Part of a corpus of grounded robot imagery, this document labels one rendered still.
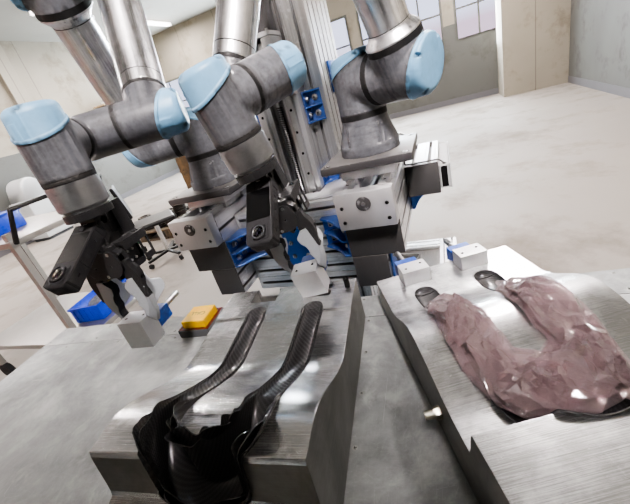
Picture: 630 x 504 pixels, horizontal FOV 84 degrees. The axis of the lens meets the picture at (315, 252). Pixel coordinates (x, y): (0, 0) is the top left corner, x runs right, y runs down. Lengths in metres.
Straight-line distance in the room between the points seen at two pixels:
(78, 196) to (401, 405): 0.55
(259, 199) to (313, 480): 0.37
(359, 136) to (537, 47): 7.97
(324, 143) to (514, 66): 7.73
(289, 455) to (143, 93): 0.57
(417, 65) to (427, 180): 0.36
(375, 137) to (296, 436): 0.69
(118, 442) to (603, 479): 0.46
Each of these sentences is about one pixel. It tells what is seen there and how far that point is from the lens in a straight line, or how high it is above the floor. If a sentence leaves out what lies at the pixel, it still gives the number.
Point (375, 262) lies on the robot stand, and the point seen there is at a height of 0.79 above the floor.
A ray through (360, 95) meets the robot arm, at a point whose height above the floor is 1.18.
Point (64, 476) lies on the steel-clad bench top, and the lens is 0.75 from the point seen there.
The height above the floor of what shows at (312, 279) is 0.93.
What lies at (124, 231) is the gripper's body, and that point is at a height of 1.09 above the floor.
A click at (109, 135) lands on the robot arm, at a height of 1.24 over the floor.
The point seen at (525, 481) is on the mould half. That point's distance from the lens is 0.37.
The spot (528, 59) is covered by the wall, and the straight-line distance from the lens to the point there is 8.75.
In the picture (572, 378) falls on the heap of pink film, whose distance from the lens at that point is 0.46.
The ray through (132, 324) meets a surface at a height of 0.95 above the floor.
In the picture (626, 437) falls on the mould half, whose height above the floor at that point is 0.91.
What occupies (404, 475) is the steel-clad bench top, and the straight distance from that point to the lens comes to 0.49.
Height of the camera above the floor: 1.22
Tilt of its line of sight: 24 degrees down
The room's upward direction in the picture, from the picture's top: 17 degrees counter-clockwise
